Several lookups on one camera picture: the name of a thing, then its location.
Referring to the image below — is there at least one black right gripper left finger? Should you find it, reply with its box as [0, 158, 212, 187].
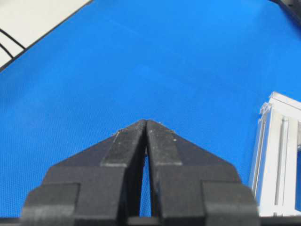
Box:
[20, 120, 147, 226]

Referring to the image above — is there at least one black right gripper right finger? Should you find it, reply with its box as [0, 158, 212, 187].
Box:
[146, 120, 260, 226]

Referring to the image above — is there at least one blue cloth mat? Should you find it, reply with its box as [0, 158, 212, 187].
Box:
[0, 0, 301, 218]

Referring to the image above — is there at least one aluminium extrusion frame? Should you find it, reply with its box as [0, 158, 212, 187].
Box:
[249, 92, 301, 217]

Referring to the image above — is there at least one black cable on table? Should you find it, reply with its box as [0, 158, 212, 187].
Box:
[0, 28, 26, 50]
[0, 44, 15, 59]

